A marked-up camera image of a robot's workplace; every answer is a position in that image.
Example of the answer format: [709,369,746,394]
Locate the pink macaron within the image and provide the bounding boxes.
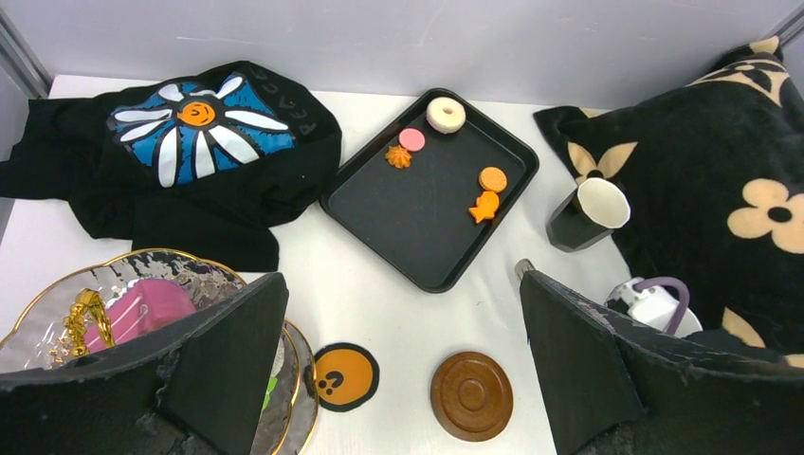
[398,128,426,152]

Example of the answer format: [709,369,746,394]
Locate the metal tongs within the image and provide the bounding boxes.
[514,259,535,281]

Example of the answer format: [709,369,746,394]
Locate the pink cupcake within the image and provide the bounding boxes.
[64,278,196,356]

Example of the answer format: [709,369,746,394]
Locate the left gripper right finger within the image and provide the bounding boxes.
[520,271,803,454]

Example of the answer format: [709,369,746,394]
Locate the black paper cup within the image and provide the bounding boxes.
[546,177,631,252]

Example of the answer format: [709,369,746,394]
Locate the orange fish cookie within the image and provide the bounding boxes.
[468,191,500,224]

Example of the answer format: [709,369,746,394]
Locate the brown round coaster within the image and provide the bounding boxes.
[429,351,514,443]

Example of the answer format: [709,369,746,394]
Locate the orange swirl cookie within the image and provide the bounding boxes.
[384,145,412,170]

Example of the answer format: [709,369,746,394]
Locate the white ring donut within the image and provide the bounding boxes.
[426,97,466,135]

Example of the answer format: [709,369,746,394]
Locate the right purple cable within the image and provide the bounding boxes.
[632,276,692,337]

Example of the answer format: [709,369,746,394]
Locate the black floral blanket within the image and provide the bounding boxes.
[534,37,803,368]

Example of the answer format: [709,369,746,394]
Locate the black flower-print cloth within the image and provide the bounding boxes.
[1,61,342,272]

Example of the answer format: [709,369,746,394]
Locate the black serving tray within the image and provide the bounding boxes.
[320,88,539,293]

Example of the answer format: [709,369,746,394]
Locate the orange black round coaster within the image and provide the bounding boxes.
[314,342,380,412]

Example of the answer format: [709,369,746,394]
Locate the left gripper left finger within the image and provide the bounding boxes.
[1,273,289,454]

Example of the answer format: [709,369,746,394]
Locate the small orange cookie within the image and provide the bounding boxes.
[478,167,508,193]

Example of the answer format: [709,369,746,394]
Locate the green cake slice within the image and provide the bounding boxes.
[261,375,278,411]

